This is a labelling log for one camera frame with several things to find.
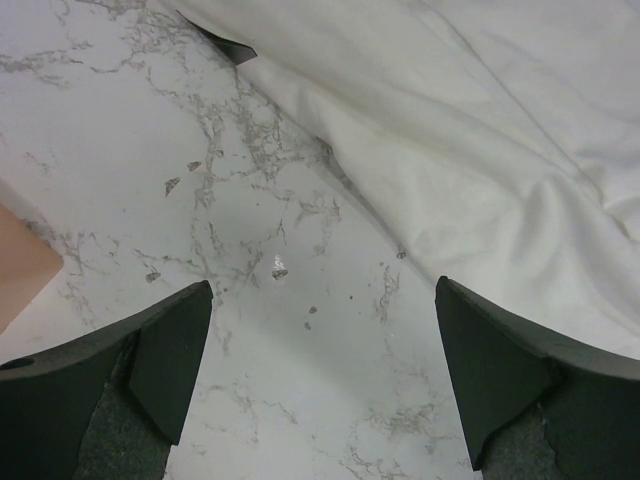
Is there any white t shirt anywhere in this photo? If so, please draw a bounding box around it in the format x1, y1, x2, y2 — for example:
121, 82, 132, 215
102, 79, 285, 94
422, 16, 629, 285
175, 1, 639, 357

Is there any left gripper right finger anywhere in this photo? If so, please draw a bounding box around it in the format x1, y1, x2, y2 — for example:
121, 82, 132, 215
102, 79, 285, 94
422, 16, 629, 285
435, 277, 639, 479

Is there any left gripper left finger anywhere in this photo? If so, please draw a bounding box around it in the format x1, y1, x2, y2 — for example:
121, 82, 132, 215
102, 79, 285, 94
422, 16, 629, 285
1, 281, 213, 479

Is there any peach plastic file organizer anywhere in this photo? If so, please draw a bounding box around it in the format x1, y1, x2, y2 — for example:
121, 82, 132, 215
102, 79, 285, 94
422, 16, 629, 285
0, 205, 63, 332

